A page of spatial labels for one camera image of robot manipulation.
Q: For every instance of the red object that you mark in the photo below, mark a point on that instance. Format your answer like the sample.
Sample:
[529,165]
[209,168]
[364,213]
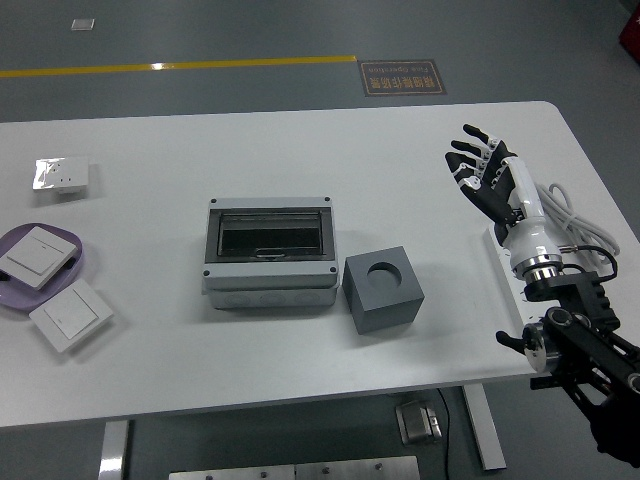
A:
[631,30]

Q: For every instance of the purple tray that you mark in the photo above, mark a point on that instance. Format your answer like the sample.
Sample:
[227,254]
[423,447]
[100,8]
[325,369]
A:
[12,298]

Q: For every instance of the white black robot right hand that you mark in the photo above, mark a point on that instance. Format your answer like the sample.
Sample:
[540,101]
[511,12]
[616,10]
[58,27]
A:
[525,220]

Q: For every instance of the grey cube with round hole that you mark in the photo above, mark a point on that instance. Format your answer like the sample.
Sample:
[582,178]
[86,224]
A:
[385,305]

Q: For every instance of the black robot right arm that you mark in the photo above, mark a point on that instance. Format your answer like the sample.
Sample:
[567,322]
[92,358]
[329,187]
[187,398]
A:
[590,340]

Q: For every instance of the brown floor sign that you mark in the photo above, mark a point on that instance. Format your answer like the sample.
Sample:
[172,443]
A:
[400,77]

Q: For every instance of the steel base plate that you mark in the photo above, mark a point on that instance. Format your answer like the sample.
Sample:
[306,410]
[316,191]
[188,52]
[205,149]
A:
[230,473]
[357,469]

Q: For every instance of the white table leg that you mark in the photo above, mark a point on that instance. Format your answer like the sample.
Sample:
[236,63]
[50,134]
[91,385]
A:
[113,450]
[482,430]

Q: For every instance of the black table control panel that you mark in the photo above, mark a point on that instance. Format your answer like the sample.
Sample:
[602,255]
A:
[540,384]

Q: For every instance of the yellow floor tape line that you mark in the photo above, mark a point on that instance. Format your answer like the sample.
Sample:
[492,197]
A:
[200,64]

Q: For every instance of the silver floor socket box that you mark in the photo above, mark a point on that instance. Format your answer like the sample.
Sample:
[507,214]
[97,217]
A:
[417,422]

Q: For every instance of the small silver floor plate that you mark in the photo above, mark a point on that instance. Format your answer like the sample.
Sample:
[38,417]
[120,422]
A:
[83,24]

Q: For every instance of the white wall switch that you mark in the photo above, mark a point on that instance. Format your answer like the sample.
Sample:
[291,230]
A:
[35,255]
[70,315]

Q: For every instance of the grey electrical box with lid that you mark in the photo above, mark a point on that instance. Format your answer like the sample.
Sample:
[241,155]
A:
[270,280]

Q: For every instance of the white wall socket in wrap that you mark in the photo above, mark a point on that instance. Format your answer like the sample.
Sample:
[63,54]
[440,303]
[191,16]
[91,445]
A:
[65,172]

